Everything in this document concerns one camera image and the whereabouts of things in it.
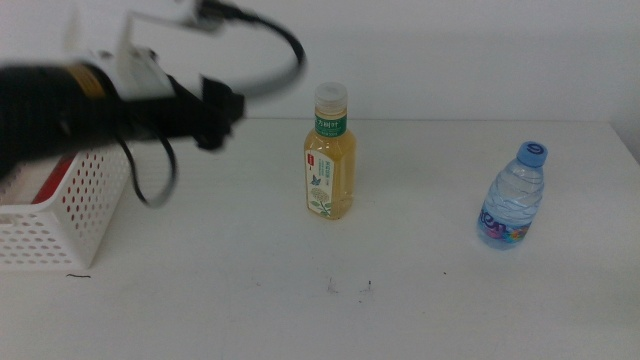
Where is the red cola can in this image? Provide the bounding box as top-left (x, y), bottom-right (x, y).
top-left (32, 153), bottom-right (77, 205)

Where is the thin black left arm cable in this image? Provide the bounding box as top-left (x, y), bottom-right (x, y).
top-left (117, 132), bottom-right (179, 209)

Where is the white perforated plastic basket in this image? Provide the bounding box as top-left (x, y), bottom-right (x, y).
top-left (0, 144), bottom-right (134, 271)

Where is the yellow tea bottle white cap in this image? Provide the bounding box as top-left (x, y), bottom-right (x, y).
top-left (303, 81), bottom-right (358, 221)

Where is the small water bottle blue cap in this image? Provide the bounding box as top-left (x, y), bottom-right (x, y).
top-left (477, 140), bottom-right (549, 251)

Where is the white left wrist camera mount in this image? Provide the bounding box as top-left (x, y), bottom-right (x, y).
top-left (64, 0), bottom-right (224, 101)

